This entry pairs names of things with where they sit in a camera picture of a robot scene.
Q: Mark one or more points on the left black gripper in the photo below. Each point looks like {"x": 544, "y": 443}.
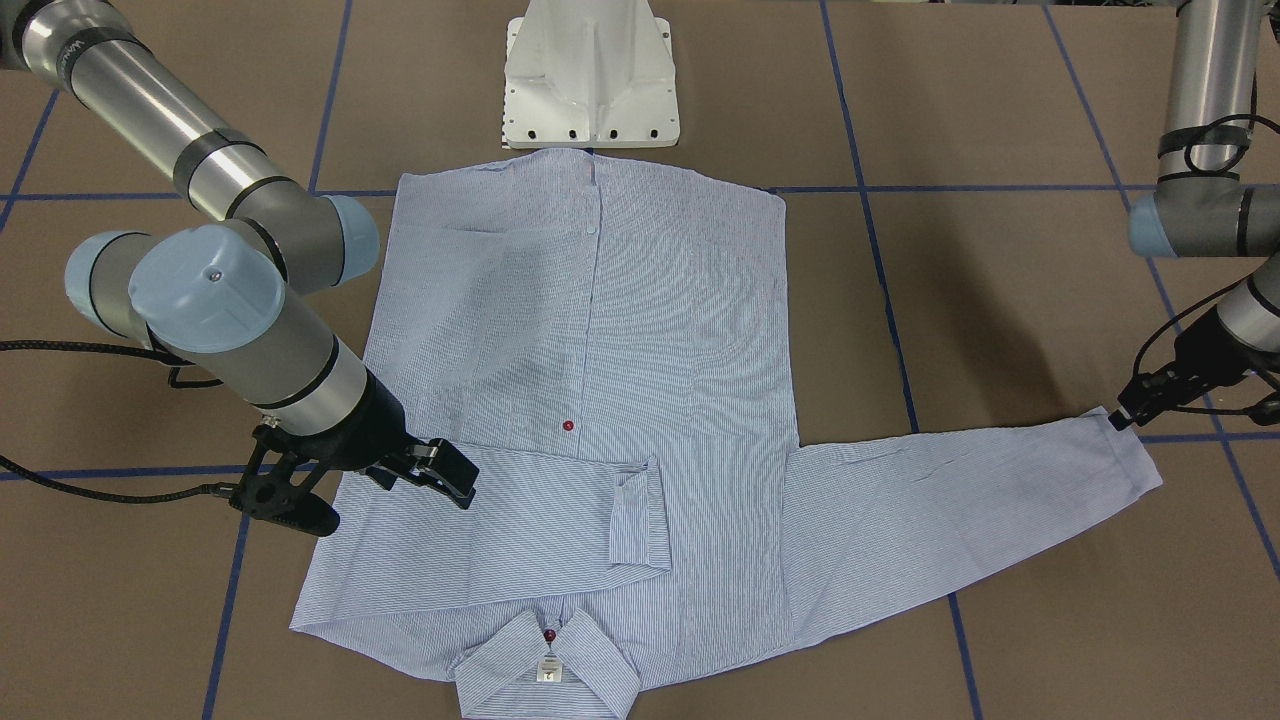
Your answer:
{"x": 1196, "y": 352}

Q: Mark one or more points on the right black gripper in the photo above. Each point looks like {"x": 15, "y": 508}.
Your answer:
{"x": 372, "y": 430}

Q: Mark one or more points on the light blue striped shirt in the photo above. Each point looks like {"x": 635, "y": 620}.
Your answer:
{"x": 607, "y": 341}

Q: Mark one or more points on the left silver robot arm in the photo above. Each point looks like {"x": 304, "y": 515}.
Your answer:
{"x": 1201, "y": 209}

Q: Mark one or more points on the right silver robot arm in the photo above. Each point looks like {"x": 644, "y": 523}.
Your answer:
{"x": 229, "y": 296}

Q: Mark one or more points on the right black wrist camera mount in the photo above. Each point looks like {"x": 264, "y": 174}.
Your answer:
{"x": 278, "y": 485}

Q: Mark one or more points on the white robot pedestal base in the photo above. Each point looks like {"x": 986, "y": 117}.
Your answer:
{"x": 589, "y": 75}

